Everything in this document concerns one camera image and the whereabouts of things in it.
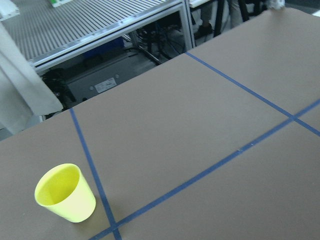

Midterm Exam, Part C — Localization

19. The yellow cup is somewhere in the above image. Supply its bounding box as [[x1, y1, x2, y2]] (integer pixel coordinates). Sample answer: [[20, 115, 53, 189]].
[[34, 163, 96, 223]]

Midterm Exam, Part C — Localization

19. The long blue tape strip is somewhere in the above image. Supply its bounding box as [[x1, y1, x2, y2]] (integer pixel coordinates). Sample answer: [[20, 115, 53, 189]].
[[91, 99, 320, 240]]

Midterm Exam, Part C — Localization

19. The white curtain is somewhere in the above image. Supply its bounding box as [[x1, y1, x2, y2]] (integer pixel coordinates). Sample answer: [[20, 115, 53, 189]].
[[0, 24, 63, 135]]

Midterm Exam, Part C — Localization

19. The aluminium slatted workbench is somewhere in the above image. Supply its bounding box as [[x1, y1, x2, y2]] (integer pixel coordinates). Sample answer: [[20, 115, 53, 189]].
[[3, 0, 195, 73]]

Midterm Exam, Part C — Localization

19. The crossing blue tape strip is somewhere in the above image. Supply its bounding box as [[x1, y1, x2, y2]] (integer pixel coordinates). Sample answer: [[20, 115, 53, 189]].
[[69, 108, 116, 227]]

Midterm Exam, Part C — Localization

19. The grey control box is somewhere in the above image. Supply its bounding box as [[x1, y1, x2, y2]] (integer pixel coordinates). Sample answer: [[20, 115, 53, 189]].
[[66, 50, 156, 106]]

